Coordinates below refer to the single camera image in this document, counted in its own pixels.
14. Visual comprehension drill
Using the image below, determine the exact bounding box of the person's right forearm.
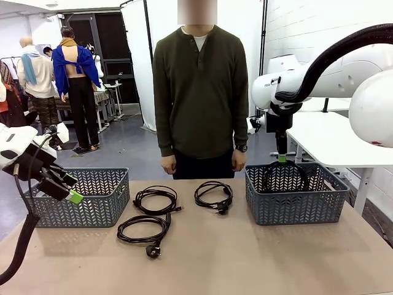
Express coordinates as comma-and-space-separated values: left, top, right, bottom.
155, 119, 175, 157

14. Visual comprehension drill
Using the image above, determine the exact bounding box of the person's left hand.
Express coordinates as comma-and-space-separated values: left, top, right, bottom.
232, 152, 248, 173

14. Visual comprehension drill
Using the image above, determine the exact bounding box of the person in green henley shirt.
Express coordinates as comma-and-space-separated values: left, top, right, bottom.
152, 0, 249, 181

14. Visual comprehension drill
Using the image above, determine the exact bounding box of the black braided arm hose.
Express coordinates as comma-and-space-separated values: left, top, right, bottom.
0, 134, 59, 286
270, 23, 393, 117

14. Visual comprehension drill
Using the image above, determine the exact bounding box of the person's right hand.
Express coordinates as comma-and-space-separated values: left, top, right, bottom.
161, 154, 177, 176

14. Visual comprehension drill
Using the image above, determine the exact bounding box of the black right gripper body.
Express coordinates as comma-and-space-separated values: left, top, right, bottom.
265, 114, 293, 143

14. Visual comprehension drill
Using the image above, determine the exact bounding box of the black braided left arm hose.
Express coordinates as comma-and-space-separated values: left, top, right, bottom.
0, 134, 59, 286

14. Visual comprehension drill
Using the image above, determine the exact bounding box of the black light stand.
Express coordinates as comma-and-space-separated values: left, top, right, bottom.
257, 0, 268, 76

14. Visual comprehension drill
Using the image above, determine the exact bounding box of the black thin cable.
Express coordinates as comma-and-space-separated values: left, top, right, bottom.
193, 180, 233, 215

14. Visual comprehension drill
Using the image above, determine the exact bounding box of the person's left forearm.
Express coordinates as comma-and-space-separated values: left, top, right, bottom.
232, 119, 249, 148

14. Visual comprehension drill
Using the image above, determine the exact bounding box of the black framed glass door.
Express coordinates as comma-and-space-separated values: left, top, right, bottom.
60, 12, 141, 107

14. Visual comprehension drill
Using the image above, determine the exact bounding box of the black braided right arm hose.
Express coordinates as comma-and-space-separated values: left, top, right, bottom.
270, 23, 393, 117

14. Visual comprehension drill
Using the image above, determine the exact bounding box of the black thick cable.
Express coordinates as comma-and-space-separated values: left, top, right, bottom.
263, 160, 309, 194

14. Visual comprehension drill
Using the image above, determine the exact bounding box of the person in patterned dark clothes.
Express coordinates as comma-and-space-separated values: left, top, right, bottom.
0, 60, 28, 127

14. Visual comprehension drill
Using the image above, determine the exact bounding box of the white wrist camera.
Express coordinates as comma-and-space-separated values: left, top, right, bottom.
45, 122, 70, 149
247, 115, 267, 135

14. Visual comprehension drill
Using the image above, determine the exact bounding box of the table with patterned cloth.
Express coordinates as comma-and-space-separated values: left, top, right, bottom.
53, 88, 124, 133

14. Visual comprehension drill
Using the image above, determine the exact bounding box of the white backdrop panel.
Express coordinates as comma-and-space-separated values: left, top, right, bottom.
120, 0, 268, 135

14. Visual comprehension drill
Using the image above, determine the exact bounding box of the black backdrop boom pole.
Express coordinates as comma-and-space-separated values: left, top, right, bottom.
119, 0, 154, 58

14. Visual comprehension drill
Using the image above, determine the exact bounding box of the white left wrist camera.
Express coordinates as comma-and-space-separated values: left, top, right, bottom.
45, 122, 70, 149

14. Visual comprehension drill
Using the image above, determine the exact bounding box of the black USB cable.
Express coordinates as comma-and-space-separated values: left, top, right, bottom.
132, 185, 185, 216

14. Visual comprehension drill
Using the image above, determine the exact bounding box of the small white table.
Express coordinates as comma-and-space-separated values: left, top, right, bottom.
299, 97, 352, 113

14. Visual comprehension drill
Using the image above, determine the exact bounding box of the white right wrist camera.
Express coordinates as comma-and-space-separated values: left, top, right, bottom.
247, 115, 267, 135

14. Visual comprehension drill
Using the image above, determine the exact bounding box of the black power plug cable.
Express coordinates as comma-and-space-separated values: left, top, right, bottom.
116, 212, 172, 259

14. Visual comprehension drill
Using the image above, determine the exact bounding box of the mannequin in blue shirt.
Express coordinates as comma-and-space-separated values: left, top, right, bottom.
51, 26, 102, 152

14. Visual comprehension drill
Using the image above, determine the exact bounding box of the white humanoid figure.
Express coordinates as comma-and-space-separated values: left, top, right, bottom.
85, 42, 107, 92

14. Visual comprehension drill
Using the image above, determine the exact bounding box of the grey plastic lattice basket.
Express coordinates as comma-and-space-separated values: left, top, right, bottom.
244, 162, 351, 227
20, 167, 131, 229

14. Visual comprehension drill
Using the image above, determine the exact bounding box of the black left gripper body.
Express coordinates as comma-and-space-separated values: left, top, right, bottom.
2, 143, 64, 185

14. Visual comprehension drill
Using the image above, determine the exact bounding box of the mannequin in beige hoodie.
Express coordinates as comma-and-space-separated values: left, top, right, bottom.
17, 36, 64, 136

